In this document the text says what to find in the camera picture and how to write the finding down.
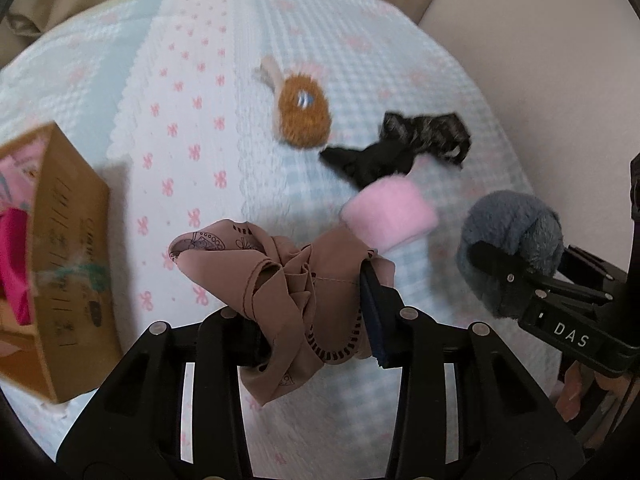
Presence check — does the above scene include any person's right hand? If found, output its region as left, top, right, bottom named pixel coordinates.
left=554, top=357, right=632, bottom=453

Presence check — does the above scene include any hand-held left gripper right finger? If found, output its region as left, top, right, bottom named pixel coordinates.
left=358, top=261, right=587, bottom=480

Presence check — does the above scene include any light pink cloth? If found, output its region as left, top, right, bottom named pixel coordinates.
left=0, top=140, right=51, bottom=211

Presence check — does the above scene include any cardboard box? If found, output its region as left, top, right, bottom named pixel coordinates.
left=0, top=122, right=124, bottom=404

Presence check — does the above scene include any black lace cloth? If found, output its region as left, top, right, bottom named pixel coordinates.
left=319, top=110, right=474, bottom=192

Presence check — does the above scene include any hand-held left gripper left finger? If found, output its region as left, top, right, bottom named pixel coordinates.
left=56, top=306, right=267, bottom=480

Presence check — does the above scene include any blue-grey plush toy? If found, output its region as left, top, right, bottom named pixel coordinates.
left=456, top=190, right=566, bottom=318

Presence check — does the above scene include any bow-print quilted blanket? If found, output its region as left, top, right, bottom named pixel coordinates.
left=0, top=0, right=566, bottom=480

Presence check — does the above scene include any tan printed scarf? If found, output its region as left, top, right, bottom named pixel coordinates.
left=168, top=219, right=397, bottom=404

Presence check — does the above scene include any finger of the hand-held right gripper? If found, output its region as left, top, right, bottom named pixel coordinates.
left=469, top=241, right=629, bottom=307

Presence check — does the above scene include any pink fuzzy cloth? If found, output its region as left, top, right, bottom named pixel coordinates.
left=340, top=175, right=441, bottom=251

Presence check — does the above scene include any magenta cloth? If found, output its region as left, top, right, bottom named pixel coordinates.
left=0, top=208, right=35, bottom=328

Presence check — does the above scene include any brown round plush toy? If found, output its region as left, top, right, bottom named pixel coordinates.
left=251, top=56, right=335, bottom=149

